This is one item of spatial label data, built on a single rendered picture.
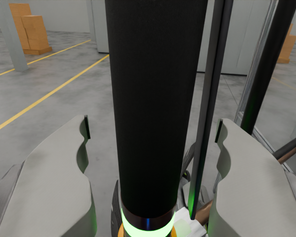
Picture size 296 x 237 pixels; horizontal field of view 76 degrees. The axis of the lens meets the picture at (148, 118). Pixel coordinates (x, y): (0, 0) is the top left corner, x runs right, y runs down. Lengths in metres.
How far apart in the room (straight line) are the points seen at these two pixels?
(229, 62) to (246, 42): 0.62
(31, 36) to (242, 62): 7.05
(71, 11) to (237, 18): 10.47
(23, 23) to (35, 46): 0.76
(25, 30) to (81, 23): 5.80
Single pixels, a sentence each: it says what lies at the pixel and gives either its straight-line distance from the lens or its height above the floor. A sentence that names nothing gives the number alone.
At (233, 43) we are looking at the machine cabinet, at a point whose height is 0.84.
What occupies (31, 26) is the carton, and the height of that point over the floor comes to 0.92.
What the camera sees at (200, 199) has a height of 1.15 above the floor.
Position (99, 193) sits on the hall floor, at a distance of 2.20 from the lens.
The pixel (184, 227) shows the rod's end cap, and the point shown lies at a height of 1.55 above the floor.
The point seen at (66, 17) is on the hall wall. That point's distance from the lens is 14.20.
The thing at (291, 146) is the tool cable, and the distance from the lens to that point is 0.32.
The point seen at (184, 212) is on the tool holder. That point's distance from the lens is 0.21.
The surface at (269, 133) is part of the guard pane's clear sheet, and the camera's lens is 1.35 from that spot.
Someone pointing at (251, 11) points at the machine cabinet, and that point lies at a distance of 5.76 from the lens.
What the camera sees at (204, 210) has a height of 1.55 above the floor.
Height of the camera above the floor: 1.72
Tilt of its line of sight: 31 degrees down
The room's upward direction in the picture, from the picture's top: 1 degrees clockwise
